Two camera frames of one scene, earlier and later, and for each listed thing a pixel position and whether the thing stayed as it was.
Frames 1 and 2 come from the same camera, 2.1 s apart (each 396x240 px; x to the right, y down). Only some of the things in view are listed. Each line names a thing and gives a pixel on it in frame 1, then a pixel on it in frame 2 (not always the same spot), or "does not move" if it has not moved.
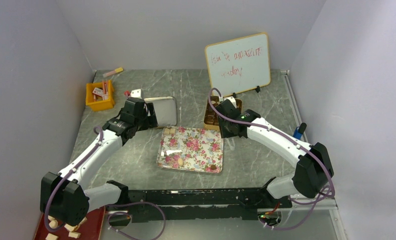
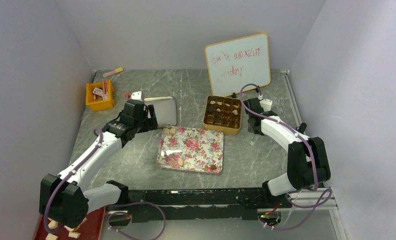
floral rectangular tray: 191,149 does not move
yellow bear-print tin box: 165,110 does not move
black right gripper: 223,108 → 253,124
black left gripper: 151,121 does not move
